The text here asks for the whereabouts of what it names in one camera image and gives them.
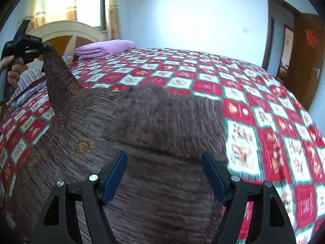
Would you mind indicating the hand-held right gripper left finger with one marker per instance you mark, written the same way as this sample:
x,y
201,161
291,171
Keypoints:
x,y
115,180

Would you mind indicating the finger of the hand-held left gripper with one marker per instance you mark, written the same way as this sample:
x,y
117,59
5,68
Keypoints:
x,y
38,49

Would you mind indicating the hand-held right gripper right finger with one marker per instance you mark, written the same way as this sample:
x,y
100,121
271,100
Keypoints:
x,y
213,178

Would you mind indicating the brown striped garment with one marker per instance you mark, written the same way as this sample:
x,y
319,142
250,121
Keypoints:
x,y
152,122

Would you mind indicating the person's left hand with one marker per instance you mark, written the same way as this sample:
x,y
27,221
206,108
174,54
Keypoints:
x,y
14,75

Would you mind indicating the striped pillow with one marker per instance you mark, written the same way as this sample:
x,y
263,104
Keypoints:
x,y
30,81

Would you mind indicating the cream and wood headboard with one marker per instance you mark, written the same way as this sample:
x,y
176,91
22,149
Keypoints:
x,y
76,29

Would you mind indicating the wide yellow sheer curtain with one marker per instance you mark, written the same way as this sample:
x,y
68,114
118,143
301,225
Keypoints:
x,y
53,0

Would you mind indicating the pink folded blanket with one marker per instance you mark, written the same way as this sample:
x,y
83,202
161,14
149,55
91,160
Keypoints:
x,y
101,47

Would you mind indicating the window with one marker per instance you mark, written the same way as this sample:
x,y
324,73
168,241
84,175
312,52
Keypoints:
x,y
88,2

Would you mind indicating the narrow yellow curtain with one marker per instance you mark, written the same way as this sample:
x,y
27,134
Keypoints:
x,y
113,10

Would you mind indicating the red checkered printed blanket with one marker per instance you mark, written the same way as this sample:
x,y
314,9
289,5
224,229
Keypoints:
x,y
254,94

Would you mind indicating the brown wooden door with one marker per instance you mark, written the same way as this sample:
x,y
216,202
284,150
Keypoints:
x,y
302,63

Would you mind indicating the red paper door decoration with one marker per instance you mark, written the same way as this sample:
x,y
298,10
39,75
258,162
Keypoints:
x,y
310,38

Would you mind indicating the white wall switch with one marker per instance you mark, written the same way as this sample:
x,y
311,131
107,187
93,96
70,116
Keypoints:
x,y
245,30

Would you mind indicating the brown door frame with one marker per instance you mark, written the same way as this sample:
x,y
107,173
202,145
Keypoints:
x,y
269,25

